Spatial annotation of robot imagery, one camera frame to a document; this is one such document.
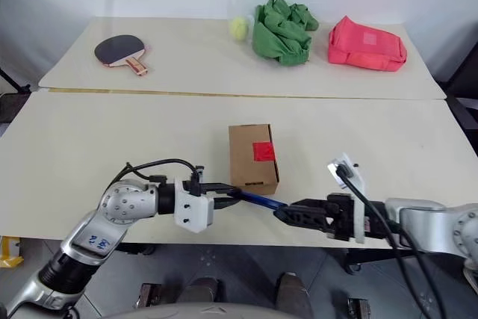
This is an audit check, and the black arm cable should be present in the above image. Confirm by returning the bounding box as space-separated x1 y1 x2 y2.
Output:
335 164 449 319
111 159 205 196

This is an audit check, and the brown cardboard box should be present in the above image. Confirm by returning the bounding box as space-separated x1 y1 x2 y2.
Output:
228 123 281 196

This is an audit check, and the dark rounded shape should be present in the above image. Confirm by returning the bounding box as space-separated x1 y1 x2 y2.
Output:
178 276 222 306
275 272 313 319

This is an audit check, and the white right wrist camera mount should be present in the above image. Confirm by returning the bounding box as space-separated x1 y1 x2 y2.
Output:
326 152 369 244

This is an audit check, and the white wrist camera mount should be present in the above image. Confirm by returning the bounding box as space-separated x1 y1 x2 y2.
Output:
326 152 369 244
173 175 216 232

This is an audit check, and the red tape strip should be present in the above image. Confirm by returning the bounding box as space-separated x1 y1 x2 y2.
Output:
252 141 276 164

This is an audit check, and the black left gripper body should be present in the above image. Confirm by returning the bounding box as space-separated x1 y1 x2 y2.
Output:
202 182 218 228

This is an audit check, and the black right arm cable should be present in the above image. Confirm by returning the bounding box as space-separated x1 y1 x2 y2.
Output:
335 164 449 319

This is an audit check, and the black table tennis paddle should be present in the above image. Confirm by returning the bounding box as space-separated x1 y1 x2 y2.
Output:
93 34 149 78

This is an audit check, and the pink-red fabric pouch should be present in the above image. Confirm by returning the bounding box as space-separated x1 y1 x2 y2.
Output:
327 15 409 72

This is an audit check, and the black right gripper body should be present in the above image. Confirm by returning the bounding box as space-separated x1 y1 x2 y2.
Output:
323 191 356 242

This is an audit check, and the brown block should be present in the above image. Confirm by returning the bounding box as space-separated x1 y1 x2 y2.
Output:
346 297 371 319
135 283 162 309

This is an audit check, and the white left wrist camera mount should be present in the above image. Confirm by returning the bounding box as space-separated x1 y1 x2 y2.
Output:
173 175 216 232

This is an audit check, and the black stand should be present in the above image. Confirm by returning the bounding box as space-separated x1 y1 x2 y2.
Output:
0 67 31 123

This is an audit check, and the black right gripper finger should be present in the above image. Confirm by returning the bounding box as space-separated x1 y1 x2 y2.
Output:
273 205 332 233
287 198 330 211

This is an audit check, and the clear plastic container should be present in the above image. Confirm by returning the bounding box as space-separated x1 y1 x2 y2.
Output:
226 0 259 43

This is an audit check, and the black chair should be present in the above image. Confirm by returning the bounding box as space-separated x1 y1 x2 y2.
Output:
445 23 478 140

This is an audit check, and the yellow-green tennis ball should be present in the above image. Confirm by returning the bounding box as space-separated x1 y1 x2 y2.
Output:
229 16 249 40

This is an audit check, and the grey robot torso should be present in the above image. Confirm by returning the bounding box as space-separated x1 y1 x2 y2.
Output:
96 300 311 319

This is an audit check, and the blue pen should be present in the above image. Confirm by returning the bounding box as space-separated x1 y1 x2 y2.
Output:
233 188 289 211

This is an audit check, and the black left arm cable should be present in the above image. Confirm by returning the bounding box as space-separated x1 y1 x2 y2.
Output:
111 159 205 196

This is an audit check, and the crumpled green cloth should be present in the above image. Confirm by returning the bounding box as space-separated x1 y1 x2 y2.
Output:
252 0 320 67

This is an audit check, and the yellow floor object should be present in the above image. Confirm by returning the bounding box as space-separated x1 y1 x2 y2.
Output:
0 236 25 268

